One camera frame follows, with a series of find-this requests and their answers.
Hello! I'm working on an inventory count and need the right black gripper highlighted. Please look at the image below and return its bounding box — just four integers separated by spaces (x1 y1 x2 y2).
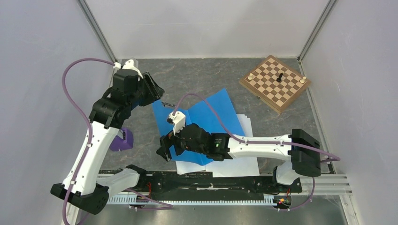
157 120 207 161

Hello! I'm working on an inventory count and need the printed white paper sheet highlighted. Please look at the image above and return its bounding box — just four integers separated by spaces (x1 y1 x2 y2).
176 161 206 175

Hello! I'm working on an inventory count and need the blue file folder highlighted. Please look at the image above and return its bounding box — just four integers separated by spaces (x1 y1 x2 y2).
152 89 245 165

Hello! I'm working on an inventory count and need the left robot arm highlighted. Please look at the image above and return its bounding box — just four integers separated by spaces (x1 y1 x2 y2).
50 69 164 215

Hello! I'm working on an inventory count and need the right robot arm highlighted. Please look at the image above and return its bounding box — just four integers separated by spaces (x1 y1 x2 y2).
156 123 321 191

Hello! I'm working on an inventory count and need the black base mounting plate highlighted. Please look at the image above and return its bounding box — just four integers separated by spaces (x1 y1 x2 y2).
99 170 303 202

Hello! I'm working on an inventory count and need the wooden chessboard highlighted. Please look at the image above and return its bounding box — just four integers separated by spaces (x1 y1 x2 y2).
239 55 311 114

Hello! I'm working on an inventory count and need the black chess piece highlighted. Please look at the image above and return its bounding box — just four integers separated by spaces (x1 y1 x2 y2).
276 73 283 83

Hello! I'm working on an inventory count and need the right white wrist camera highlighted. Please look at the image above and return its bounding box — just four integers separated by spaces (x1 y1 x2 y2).
167 111 186 135

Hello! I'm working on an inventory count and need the purple camera stand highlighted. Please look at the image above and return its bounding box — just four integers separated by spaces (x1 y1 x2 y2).
109 127 134 152

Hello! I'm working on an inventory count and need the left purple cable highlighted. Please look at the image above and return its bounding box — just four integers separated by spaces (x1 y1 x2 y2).
61 58 174 225

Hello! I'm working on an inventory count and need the purple cable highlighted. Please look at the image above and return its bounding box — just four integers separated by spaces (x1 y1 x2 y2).
173 93 341 212
61 58 174 225

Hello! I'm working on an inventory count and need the slotted cable duct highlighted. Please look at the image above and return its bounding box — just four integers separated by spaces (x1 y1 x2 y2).
107 193 291 206

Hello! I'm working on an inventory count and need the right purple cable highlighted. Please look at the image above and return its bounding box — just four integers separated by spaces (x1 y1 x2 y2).
173 93 341 212

